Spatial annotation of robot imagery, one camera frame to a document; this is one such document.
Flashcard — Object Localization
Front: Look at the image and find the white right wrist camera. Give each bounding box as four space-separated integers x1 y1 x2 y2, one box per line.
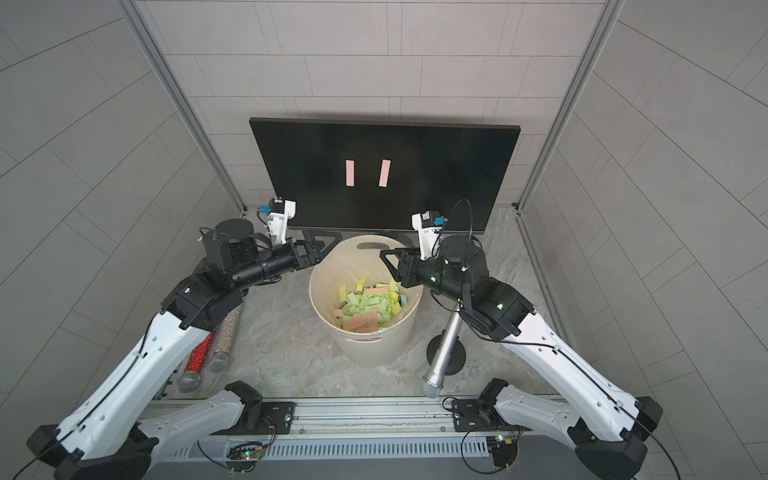
411 211 445 260

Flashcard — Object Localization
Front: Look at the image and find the aluminium right corner post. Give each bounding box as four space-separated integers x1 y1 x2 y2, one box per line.
517 0 624 216

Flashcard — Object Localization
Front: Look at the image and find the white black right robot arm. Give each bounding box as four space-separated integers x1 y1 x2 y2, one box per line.
379 235 663 479

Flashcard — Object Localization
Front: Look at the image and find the left green circuit board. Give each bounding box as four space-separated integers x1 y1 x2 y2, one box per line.
224 441 268 475

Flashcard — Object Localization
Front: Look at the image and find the green circuit board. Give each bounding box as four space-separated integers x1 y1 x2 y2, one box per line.
224 441 268 475
486 435 519 469

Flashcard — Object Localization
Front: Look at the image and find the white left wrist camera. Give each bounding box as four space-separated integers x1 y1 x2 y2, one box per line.
257 197 296 246

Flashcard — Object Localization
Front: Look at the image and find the pink sticky note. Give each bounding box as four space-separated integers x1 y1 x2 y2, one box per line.
345 159 355 187
378 159 391 188

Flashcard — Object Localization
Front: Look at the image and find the aluminium left corner post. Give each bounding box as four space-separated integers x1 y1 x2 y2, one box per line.
116 0 247 216

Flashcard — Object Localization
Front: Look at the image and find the glitter tube silver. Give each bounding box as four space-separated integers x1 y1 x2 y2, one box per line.
207 305 243 374

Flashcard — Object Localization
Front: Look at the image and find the red glitter tube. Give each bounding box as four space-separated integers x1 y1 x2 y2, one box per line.
176 332 215 393

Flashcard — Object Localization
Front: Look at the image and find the black round microphone base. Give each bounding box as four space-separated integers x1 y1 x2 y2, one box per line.
426 331 467 376

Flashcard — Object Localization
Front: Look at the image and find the silver microphone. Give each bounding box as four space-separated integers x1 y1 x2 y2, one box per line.
423 302 463 398

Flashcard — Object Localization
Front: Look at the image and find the aluminium corner post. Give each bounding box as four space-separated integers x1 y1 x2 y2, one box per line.
116 0 247 216
517 0 624 216

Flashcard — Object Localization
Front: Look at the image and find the cream waste bin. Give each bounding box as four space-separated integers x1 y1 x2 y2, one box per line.
309 235 424 367

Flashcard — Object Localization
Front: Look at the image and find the right green circuit board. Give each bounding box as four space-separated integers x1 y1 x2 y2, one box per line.
486 435 519 469

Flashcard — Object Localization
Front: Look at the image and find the discarded sticky notes pile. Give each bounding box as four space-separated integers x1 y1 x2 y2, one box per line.
332 277 409 334

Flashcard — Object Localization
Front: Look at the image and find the black computer monitor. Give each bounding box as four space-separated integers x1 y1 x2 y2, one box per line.
249 118 521 232

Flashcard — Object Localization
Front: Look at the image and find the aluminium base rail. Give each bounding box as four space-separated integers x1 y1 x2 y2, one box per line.
140 394 601 442

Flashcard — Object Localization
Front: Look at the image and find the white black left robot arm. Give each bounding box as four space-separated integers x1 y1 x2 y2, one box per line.
26 214 342 479

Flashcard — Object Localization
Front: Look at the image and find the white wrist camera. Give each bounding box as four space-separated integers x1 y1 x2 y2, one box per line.
257 197 296 246
411 211 445 260

